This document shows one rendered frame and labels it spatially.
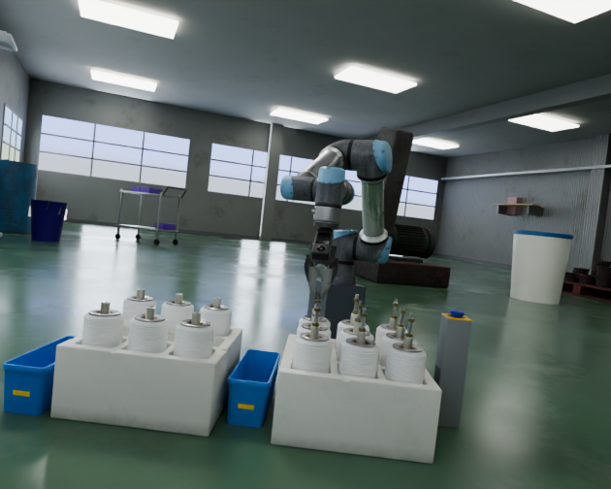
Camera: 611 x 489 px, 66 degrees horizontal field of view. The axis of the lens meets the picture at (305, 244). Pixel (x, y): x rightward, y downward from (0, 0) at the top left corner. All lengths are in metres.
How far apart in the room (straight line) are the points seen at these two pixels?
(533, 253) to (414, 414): 4.19
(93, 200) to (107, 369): 10.90
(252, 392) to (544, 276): 4.34
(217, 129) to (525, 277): 9.01
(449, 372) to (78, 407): 0.98
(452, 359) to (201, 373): 0.70
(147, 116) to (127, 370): 11.21
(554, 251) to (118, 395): 4.62
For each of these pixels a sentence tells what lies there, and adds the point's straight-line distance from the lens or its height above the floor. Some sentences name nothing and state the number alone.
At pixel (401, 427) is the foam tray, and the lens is 1.22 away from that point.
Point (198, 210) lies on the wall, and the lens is 12.24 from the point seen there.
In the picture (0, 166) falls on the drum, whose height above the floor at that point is 0.86.
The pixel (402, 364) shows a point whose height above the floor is 0.22.
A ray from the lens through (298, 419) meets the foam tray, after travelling 1.20.
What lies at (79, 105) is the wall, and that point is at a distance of 12.30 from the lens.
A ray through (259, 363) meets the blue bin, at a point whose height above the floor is 0.08.
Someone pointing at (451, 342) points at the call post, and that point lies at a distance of 1.43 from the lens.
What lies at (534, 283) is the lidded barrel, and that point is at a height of 0.19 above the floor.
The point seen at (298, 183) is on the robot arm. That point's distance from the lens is 1.42.
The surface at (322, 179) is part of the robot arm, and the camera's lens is 1.29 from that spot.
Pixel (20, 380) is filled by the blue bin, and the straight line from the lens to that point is 1.37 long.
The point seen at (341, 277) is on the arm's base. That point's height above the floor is 0.33.
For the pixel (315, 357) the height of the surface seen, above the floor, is 0.21.
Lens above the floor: 0.53
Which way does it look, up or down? 2 degrees down
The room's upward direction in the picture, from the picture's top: 6 degrees clockwise
